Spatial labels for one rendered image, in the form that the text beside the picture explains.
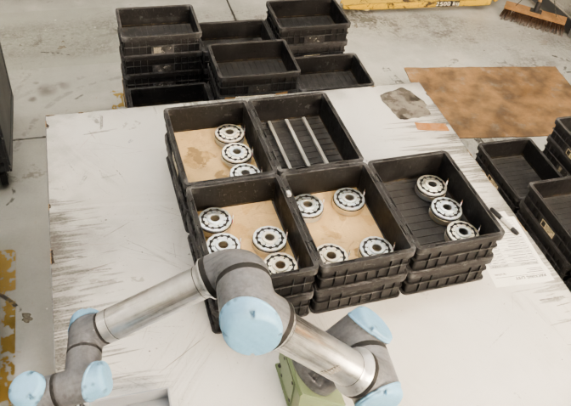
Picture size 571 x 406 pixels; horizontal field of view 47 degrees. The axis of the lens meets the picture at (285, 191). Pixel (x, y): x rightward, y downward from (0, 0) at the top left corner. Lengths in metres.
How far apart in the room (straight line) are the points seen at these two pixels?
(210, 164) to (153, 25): 1.55
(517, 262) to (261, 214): 0.88
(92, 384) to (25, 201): 2.04
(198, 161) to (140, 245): 0.35
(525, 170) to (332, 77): 1.09
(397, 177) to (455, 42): 2.72
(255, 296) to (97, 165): 1.29
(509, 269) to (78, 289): 1.38
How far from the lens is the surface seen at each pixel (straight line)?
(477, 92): 4.40
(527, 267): 2.34
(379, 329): 1.64
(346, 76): 3.57
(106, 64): 4.25
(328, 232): 2.04
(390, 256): 1.89
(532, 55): 5.00
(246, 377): 1.86
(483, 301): 2.18
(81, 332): 1.51
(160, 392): 1.81
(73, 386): 1.45
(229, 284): 1.30
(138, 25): 3.65
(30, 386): 1.46
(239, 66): 3.34
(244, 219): 2.05
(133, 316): 1.46
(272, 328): 1.27
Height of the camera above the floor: 2.31
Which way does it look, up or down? 44 degrees down
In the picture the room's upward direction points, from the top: 7 degrees clockwise
